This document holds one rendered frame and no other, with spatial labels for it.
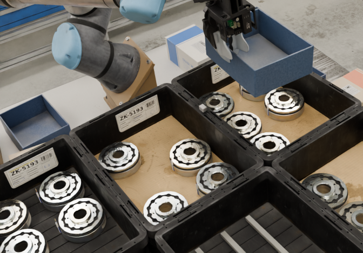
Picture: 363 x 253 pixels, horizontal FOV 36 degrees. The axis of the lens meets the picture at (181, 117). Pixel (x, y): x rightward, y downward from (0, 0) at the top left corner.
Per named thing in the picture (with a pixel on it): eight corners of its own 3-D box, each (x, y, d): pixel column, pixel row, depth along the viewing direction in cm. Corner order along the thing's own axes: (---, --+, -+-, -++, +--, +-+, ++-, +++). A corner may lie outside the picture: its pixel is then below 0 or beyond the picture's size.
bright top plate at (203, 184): (188, 175, 130) (188, 172, 130) (226, 157, 133) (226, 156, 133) (209, 203, 123) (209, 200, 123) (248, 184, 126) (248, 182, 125)
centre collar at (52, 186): (47, 184, 133) (46, 182, 133) (67, 176, 134) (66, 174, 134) (53, 197, 129) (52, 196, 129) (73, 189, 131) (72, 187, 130)
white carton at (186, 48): (168, 58, 195) (165, 36, 189) (196, 45, 199) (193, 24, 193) (200, 84, 182) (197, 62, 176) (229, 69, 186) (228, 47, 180)
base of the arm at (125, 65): (101, 78, 176) (76, 68, 169) (126, 38, 172) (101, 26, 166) (120, 102, 165) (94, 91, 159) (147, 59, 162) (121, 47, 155)
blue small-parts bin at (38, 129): (5, 131, 176) (-2, 114, 171) (47, 110, 181) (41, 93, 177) (29, 165, 162) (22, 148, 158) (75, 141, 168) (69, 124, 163)
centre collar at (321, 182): (307, 190, 122) (307, 188, 121) (321, 178, 124) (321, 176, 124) (325, 202, 119) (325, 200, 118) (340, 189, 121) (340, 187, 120)
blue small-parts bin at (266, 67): (205, 54, 129) (203, 28, 125) (259, 33, 134) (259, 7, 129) (255, 98, 115) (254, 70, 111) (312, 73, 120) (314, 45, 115)
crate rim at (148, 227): (68, 138, 138) (66, 131, 136) (169, 87, 148) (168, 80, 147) (152, 242, 111) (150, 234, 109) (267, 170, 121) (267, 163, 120)
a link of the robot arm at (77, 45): (81, 77, 166) (41, 62, 157) (92, 35, 168) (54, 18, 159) (104, 77, 157) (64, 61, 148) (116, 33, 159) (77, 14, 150)
